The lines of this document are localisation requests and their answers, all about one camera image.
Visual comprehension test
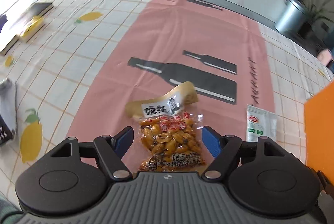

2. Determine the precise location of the white grey snack packet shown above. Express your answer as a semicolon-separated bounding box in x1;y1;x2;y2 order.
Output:
246;105;277;142

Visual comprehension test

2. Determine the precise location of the orange peanut snack pack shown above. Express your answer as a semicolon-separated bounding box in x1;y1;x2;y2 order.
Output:
125;81;206;172

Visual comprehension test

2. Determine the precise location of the white checked tablecloth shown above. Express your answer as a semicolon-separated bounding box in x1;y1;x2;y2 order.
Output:
1;0;333;204

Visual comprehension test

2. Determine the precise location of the orange storage box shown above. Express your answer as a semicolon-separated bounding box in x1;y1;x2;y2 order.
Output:
304;83;334;183

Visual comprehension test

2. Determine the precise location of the pink bottle print mat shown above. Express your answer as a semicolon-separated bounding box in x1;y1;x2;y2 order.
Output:
65;0;276;170

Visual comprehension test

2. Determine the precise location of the pink space heater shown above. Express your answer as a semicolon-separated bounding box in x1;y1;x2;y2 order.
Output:
317;48;333;66

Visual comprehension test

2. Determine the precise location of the small yellow box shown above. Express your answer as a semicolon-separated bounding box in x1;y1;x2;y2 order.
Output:
19;16;45;42

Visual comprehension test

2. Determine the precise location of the silver trash bin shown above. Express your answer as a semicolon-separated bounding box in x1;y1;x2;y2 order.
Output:
275;0;309;36

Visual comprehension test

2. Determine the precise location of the tall leaf potted plant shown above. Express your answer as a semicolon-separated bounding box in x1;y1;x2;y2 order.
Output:
299;0;333;39

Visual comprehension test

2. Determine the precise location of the black book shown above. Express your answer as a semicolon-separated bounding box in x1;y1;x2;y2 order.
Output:
1;2;53;56

